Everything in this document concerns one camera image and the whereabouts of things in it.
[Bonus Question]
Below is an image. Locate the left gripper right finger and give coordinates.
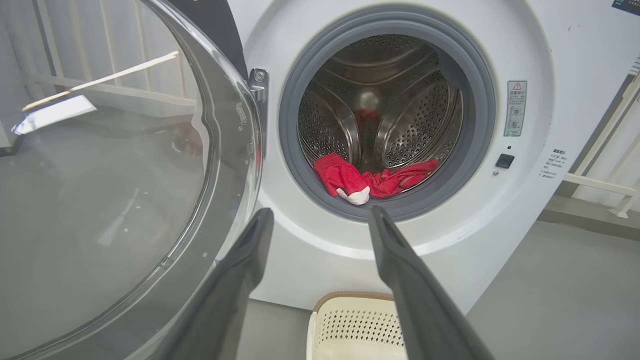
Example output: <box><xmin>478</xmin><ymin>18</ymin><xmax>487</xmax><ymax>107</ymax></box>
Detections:
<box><xmin>367</xmin><ymin>205</ymin><xmax>496</xmax><ymax>360</ymax></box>

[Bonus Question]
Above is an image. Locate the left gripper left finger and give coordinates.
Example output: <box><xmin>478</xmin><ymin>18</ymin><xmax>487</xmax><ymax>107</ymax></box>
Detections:
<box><xmin>160</xmin><ymin>207</ymin><xmax>275</xmax><ymax>360</ymax></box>

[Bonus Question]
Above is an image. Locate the red and white garment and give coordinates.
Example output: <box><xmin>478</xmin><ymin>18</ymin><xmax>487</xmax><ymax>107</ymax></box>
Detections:
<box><xmin>313</xmin><ymin>152</ymin><xmax>440</xmax><ymax>206</ymax></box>

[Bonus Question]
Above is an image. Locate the black-rimmed glass washer door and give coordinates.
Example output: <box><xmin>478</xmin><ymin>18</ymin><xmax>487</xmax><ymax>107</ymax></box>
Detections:
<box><xmin>0</xmin><ymin>0</ymin><xmax>263</xmax><ymax>360</ymax></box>

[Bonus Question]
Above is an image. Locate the cream perforated basket brown rim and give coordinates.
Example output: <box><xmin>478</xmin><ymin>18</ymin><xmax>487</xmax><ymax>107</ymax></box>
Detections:
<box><xmin>306</xmin><ymin>291</ymin><xmax>408</xmax><ymax>360</ymax></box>

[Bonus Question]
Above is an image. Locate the white front-load washing machine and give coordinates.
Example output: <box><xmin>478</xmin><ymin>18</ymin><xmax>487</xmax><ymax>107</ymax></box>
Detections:
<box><xmin>170</xmin><ymin>0</ymin><xmax>640</xmax><ymax>316</ymax></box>

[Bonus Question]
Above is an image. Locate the stainless steel washer drum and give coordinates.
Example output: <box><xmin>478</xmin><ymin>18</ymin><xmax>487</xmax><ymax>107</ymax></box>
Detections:
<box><xmin>297</xmin><ymin>34</ymin><xmax>464</xmax><ymax>198</ymax></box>

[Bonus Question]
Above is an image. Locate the metal door hinge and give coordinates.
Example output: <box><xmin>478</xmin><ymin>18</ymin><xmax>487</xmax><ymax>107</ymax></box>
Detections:
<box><xmin>248</xmin><ymin>68</ymin><xmax>270</xmax><ymax>121</ymax></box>

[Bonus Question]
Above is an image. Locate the grey warning sticker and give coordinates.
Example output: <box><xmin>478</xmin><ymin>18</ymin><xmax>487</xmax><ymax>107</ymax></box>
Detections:
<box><xmin>504</xmin><ymin>80</ymin><xmax>528</xmax><ymax>137</ymax></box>

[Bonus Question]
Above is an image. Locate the dark product sticker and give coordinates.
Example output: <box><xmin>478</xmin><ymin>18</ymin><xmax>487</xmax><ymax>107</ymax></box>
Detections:
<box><xmin>611</xmin><ymin>0</ymin><xmax>640</xmax><ymax>17</ymax></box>

